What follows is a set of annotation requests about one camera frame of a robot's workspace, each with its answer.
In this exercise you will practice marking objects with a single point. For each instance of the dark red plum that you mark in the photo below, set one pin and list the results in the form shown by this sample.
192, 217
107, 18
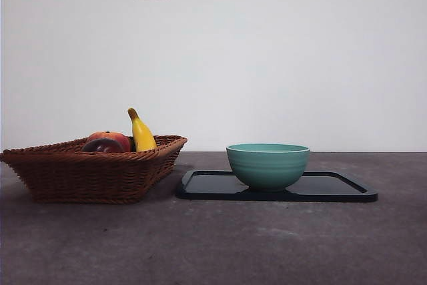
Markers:
101, 146

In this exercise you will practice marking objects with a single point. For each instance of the red yellow peach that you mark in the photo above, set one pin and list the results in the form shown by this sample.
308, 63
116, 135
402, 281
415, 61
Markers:
123, 141

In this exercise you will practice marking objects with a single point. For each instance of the dark rectangular tray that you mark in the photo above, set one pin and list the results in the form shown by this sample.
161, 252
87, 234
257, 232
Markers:
333, 190

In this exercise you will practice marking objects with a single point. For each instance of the yellow banana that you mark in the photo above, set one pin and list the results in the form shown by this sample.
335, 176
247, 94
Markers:
142, 135

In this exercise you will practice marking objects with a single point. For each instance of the teal green bowl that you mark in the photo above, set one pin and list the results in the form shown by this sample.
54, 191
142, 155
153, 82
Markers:
267, 168

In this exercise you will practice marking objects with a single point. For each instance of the brown wicker basket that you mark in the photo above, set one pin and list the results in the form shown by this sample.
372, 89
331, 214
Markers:
90, 178

